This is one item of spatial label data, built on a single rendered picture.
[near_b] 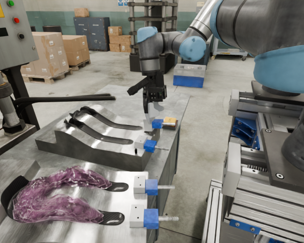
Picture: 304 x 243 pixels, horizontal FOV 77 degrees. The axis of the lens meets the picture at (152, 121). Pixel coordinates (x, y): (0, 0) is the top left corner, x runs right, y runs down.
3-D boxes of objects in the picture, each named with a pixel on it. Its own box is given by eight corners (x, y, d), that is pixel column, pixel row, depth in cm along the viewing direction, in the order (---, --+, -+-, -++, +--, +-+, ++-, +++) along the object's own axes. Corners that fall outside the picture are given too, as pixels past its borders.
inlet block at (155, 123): (176, 128, 83) (176, 116, 81) (174, 132, 78) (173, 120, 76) (147, 126, 87) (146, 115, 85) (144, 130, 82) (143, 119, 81)
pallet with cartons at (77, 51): (91, 63, 557) (86, 35, 520) (77, 70, 488) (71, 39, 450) (53, 61, 574) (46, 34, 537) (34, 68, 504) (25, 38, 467)
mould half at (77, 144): (159, 137, 95) (160, 113, 89) (142, 174, 74) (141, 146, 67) (74, 122, 108) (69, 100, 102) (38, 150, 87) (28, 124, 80)
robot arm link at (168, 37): (194, 55, 71) (166, 58, 69) (181, 49, 81) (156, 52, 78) (196, 32, 67) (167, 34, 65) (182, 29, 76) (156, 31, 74)
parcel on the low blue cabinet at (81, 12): (89, 17, 696) (89, 7, 682) (84, 17, 669) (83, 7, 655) (80, 17, 707) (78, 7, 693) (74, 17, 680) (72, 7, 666)
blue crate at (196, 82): (203, 82, 413) (205, 72, 402) (202, 88, 379) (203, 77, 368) (176, 79, 429) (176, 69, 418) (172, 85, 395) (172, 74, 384)
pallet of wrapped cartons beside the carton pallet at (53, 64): (74, 74, 466) (64, 31, 419) (52, 85, 399) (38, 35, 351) (31, 70, 491) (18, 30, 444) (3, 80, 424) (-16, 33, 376)
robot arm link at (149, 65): (136, 60, 71) (144, 59, 78) (138, 74, 73) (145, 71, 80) (156, 59, 69) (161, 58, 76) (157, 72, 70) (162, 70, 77)
